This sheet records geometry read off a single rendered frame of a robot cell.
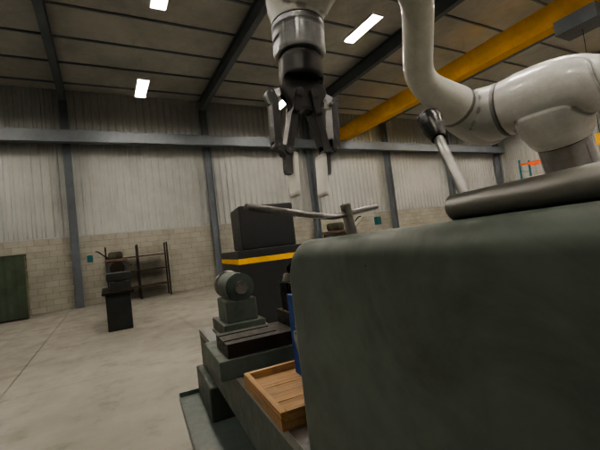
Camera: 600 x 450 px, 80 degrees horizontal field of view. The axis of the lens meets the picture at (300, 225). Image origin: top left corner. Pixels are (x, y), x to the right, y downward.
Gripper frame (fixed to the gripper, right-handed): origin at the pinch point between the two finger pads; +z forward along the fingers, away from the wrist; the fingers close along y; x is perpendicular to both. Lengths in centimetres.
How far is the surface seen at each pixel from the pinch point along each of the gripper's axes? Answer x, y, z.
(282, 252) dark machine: -454, -169, 11
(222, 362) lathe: -59, 4, 44
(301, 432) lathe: -18, -3, 49
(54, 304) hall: -1381, 288, 132
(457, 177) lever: 23.8, -7.1, 5.1
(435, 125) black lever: 20.4, -8.1, -2.2
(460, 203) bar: 32.6, 2.7, 9.3
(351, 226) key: -8.4, -12.8, 7.9
